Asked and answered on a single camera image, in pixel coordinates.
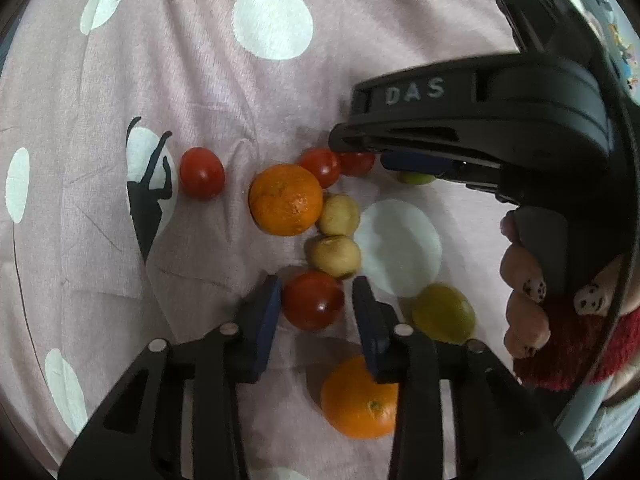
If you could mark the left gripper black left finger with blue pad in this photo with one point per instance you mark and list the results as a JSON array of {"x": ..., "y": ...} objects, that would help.
[{"x": 135, "y": 433}]

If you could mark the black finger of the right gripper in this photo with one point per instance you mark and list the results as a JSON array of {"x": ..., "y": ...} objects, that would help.
[{"x": 477, "y": 171}]

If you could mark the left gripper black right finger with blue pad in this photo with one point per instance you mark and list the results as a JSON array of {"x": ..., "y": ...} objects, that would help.
[{"x": 500, "y": 430}]

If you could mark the red tomato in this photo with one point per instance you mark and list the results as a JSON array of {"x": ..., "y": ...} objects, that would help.
[
  {"x": 323, "y": 164},
  {"x": 355, "y": 164},
  {"x": 201, "y": 174},
  {"x": 312, "y": 301}
]

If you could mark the green fruit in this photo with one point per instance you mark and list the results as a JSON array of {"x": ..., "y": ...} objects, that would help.
[
  {"x": 444, "y": 314},
  {"x": 415, "y": 178}
]

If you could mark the beige small fruit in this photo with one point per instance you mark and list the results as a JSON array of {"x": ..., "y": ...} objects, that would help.
[
  {"x": 340, "y": 216},
  {"x": 337, "y": 256}
]

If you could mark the large orange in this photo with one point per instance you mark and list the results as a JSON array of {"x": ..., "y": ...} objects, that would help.
[{"x": 285, "y": 200}]

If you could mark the hand with painted nails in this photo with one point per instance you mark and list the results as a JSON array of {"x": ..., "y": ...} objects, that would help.
[{"x": 529, "y": 328}]

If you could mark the red fuzzy sleeve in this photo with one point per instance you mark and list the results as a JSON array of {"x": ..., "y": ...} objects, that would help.
[{"x": 556, "y": 365}]

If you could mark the pink polka dot blanket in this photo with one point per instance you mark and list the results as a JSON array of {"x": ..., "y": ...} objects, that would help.
[{"x": 101, "y": 250}]

